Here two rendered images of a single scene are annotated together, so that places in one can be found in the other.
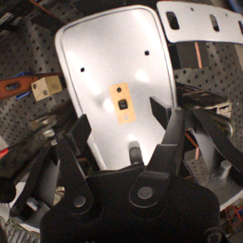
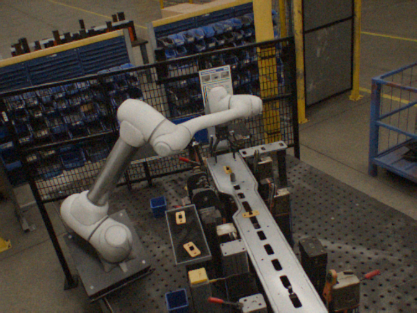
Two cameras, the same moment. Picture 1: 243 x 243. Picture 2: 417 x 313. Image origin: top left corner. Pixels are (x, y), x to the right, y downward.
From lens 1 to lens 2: 2.50 m
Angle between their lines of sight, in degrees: 84
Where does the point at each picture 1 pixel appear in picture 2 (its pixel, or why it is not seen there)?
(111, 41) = (224, 159)
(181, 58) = (249, 161)
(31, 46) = (167, 195)
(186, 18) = (249, 151)
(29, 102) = (154, 223)
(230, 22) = (272, 145)
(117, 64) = (226, 163)
